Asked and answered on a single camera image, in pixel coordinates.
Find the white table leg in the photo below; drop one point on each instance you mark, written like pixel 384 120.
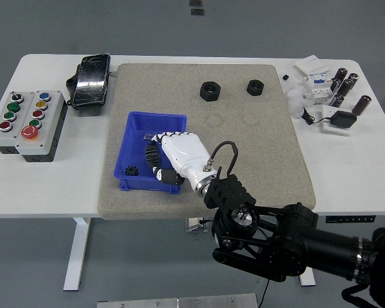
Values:
pixel 308 279
pixel 77 253

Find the silver metal plate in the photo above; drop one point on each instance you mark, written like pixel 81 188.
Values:
pixel 179 301

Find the black film-wrapped device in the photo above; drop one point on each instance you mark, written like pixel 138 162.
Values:
pixel 90 81

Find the black power adapter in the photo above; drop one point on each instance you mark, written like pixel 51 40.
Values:
pixel 342 119

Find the black table control panel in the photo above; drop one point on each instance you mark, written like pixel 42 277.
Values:
pixel 349 219

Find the white circuit breaker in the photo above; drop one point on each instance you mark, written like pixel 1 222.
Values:
pixel 319 86

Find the white switch plate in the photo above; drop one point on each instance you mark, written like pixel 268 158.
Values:
pixel 312 64

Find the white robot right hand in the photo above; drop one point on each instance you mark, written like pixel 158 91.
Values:
pixel 186 157

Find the grey emergency-stop control box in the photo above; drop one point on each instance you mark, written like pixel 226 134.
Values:
pixel 46 134

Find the large black gear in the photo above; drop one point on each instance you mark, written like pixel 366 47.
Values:
pixel 152 154

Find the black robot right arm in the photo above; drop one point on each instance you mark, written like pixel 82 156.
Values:
pixel 276 244

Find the small black gear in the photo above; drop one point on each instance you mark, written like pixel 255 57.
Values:
pixel 131 170

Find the small metal part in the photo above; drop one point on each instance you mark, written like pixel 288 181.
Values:
pixel 147 136

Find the grey four-button control box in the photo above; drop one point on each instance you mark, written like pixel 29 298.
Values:
pixel 9 128

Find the dark cylindrical capacitor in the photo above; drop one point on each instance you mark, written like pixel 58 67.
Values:
pixel 341 73
pixel 362 104
pixel 337 100
pixel 346 88
pixel 353 78
pixel 335 85

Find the blue plastic box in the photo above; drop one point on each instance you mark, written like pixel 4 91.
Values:
pixel 131 141

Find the dark floor socket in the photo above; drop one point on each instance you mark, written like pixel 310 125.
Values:
pixel 195 3
pixel 197 11

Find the crumpled clear plastic bag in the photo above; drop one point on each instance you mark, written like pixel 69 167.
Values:
pixel 295 101

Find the grey-brown foam mat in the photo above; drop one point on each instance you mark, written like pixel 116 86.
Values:
pixel 244 134

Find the large black hex nut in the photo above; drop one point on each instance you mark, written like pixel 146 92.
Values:
pixel 210 91

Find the silver under-table power box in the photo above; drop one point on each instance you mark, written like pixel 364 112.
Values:
pixel 192 224

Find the smaller black hex nut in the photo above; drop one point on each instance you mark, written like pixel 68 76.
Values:
pixel 256 87

